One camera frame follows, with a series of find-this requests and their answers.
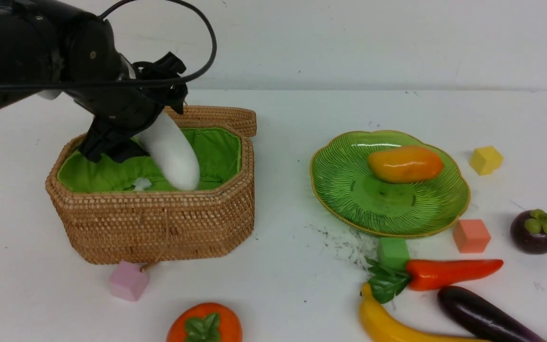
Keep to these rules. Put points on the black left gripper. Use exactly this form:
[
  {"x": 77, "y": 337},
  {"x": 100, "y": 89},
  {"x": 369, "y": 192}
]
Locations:
[{"x": 122, "y": 112}]

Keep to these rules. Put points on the white toy radish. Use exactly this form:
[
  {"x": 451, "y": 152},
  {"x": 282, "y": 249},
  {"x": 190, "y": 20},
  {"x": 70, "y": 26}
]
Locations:
[{"x": 171, "y": 152}]

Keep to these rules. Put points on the orange toy persimmon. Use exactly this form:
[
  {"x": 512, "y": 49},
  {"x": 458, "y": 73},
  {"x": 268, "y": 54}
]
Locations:
[{"x": 206, "y": 322}]

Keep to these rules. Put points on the orange toy mango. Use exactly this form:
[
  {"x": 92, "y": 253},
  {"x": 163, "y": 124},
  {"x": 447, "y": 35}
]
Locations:
[{"x": 405, "y": 164}]

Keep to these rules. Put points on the yellow toy banana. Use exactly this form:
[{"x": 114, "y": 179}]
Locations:
[{"x": 380, "y": 326}]

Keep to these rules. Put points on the red toy chili pepper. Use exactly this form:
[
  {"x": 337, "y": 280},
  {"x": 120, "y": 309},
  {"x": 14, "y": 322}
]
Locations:
[{"x": 424, "y": 275}]

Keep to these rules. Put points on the purple toy eggplant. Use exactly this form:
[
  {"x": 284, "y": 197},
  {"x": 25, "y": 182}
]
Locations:
[{"x": 482, "y": 318}]

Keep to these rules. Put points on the purple toy mangosteen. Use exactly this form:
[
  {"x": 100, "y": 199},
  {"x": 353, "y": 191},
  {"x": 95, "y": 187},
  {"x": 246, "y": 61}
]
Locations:
[{"x": 529, "y": 232}]

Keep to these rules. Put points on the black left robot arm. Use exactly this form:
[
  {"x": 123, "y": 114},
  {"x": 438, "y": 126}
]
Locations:
[{"x": 50, "y": 42}]

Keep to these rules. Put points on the woven rattan basket green lining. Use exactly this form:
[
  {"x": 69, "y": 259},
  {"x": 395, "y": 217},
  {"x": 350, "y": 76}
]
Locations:
[{"x": 150, "y": 227}]

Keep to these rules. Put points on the pink foam cube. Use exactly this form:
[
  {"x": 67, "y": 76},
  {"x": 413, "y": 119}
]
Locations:
[{"x": 128, "y": 281}]

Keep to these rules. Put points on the woven rattan basket lid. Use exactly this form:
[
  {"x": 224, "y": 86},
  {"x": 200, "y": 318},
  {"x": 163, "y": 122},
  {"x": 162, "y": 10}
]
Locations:
[{"x": 242, "y": 120}]

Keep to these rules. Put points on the green ribbed glass plate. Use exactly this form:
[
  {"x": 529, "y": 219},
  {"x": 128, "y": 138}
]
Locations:
[{"x": 345, "y": 186}]

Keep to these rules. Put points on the green foam cube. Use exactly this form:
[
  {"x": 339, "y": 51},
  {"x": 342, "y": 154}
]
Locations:
[{"x": 393, "y": 252}]

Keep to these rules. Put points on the orange foam cube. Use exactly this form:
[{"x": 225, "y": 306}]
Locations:
[{"x": 471, "y": 236}]

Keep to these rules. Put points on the yellow foam cube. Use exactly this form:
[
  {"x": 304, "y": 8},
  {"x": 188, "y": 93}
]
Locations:
[{"x": 485, "y": 160}]

